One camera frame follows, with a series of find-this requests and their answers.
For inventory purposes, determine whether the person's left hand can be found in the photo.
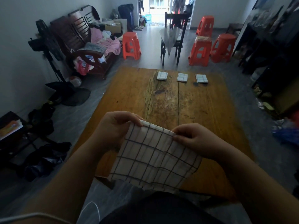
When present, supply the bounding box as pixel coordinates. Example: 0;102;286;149
93;111;145;152

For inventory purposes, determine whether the person's right hand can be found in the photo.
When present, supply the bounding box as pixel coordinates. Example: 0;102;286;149
172;123;230;161

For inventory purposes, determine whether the person's left forearm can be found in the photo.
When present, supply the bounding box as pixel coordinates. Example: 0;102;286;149
14;137;112;224

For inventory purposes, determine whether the person's right forearm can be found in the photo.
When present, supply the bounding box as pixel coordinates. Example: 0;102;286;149
217;147;299;224

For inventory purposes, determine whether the person's black top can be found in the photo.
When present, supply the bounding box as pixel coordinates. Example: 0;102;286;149
99;191;225;224

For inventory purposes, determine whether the black standing fan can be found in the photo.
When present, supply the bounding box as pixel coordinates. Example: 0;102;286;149
28;19;91;107

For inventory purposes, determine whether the pink plastic bag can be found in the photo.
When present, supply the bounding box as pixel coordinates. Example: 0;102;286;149
74;56;95;76

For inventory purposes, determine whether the pile of packaging scraps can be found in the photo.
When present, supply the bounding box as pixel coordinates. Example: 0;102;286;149
254;87;275;111

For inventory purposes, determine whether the black blue bag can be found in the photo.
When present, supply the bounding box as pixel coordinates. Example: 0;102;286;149
23;142;72;182

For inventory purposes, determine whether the blue plastic bag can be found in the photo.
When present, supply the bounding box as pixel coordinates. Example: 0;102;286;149
272;119;299;146

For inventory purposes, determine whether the grey folded garment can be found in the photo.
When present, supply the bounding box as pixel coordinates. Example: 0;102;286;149
80;42;107;54

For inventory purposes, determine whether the pink blanket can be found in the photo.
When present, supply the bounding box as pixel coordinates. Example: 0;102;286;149
90;27;121;56

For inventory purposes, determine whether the white plastic bottle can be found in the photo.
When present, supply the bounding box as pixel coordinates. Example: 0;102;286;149
250;66;267;86

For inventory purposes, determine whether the red plastic stool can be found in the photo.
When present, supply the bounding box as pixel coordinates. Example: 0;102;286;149
188;36;212;67
196;16;215;37
122;32;142;61
210;33;237;63

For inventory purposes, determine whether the brown cardboard sheet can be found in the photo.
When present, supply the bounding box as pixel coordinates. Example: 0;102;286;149
273;77;299;114

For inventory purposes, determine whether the white orange paper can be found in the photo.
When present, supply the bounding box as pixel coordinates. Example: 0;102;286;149
0;119;24;141

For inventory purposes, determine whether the cardboard box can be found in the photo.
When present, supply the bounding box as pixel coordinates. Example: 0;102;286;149
104;22;122;34

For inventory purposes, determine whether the black backpack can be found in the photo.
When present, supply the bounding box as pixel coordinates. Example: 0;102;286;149
293;170;299;198

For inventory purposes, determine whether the dark wooden sofa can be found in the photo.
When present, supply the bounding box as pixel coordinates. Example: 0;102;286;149
50;4;122;80

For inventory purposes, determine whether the black metal chair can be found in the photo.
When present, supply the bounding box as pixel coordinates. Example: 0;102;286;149
160;12;190;67

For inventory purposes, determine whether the dark shelf unit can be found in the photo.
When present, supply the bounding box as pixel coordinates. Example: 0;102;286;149
233;0;299;114

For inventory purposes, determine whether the grey cable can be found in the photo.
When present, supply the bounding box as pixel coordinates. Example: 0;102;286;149
0;201;101;224

